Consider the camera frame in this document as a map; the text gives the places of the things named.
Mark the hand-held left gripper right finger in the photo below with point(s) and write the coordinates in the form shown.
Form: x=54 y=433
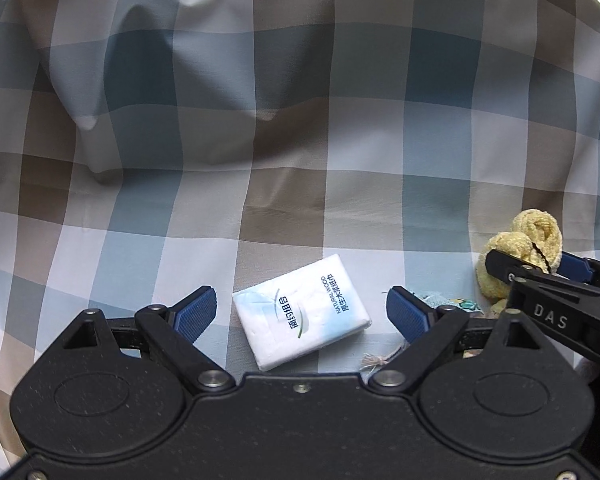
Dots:
x=405 y=312

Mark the yellow terry cloth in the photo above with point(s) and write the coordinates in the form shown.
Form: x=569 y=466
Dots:
x=535 y=232

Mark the checkered tablecloth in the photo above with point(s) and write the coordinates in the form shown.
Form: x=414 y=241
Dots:
x=280 y=110

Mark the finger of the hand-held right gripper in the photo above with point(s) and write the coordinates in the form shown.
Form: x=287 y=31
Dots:
x=570 y=315
x=577 y=267

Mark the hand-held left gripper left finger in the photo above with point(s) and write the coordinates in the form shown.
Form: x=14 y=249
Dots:
x=195 y=312

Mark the white tissue pack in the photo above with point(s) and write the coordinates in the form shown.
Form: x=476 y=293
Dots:
x=300 y=310

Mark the pale blue woven cloth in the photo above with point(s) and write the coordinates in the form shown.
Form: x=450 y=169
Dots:
x=440 y=301

